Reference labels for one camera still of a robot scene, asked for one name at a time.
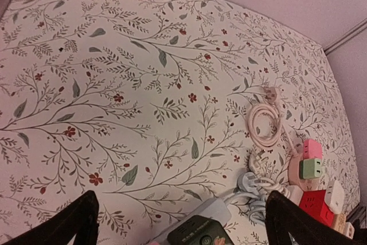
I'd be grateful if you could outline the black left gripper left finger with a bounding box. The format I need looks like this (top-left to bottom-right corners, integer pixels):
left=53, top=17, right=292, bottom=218
left=6, top=190, right=99, bottom=245

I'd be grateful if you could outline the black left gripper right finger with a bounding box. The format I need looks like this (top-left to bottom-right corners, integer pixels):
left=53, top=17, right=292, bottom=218
left=266, top=190, right=366, bottom=245

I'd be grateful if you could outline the light blue power strip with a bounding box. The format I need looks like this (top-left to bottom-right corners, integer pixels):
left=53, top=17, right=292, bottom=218
left=150, top=198, right=232, bottom=244

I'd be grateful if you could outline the dark green cube socket adapter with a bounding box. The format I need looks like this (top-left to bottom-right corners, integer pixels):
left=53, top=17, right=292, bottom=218
left=167, top=215, right=233, bottom=245

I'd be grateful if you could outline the red cube socket adapter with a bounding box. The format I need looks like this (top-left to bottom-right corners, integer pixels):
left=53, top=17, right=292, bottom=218
left=299, top=190, right=334, bottom=227

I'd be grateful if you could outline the green usb plug adapter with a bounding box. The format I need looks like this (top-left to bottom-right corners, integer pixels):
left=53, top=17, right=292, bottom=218
left=299, top=158, right=323, bottom=180

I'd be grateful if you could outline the white flat plug adapter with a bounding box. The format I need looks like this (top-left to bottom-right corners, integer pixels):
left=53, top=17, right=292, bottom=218
left=325, top=180, right=345, bottom=214

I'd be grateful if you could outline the beige cube socket adapter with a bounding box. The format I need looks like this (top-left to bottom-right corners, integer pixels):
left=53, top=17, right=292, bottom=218
left=332, top=213, right=354, bottom=238

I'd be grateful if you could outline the pink flat plug adapter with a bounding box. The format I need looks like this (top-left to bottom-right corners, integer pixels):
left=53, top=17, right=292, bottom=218
left=302, top=139, right=323, bottom=160

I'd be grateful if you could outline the long white power strip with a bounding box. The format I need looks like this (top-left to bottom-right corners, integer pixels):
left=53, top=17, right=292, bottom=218
left=283, top=184, right=353, bottom=239

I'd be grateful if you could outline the floral patterned table mat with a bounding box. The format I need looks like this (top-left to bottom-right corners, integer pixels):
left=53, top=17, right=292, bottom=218
left=1, top=0, right=361, bottom=244

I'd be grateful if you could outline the light blue power cable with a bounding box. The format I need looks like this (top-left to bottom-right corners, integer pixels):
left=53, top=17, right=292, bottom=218
left=226, top=172, right=270, bottom=227

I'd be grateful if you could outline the pink coiled power cable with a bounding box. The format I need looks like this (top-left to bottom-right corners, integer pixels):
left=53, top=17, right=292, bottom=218
left=246, top=85, right=302, bottom=157

